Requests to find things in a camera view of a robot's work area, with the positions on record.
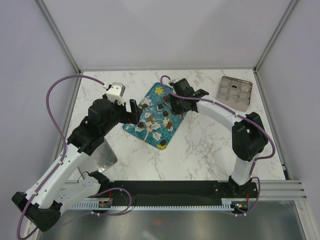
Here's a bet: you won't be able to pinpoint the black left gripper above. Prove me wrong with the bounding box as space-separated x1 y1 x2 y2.
101 98 143 135

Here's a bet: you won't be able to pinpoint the metal tongs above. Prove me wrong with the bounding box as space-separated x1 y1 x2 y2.
162 95 185 120

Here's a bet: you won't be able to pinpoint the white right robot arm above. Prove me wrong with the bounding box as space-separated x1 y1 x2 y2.
169 89 269 198

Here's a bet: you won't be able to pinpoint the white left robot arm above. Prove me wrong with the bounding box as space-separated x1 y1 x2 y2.
11 98 142 232

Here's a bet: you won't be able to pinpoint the white chocolate piece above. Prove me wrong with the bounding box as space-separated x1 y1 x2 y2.
145 121 152 128

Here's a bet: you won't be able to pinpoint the brown chocolate cube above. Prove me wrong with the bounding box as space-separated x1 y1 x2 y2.
166 122 173 131

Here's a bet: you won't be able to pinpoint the dark round chocolate piece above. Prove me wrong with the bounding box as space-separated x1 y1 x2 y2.
160 139 167 146

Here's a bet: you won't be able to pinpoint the pink chocolate tin box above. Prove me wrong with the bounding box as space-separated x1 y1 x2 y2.
216 76 253 112

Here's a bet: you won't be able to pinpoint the teal floral tray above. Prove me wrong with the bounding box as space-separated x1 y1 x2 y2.
122 82 182 150

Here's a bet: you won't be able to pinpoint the metal tin lid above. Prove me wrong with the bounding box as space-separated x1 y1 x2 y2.
90 139 118 173

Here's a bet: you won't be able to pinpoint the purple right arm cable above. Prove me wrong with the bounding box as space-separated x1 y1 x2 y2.
160 75 277 217

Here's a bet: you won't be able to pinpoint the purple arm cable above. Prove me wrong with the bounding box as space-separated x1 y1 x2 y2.
16 75 108 238
160 75 277 217

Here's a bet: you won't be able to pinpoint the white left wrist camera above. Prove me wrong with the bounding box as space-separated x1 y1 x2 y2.
103 82 126 106

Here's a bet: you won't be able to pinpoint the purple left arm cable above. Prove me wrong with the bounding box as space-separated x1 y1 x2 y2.
16 75 108 238

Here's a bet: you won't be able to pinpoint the white cable duct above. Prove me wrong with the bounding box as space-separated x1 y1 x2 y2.
68 198 249 211

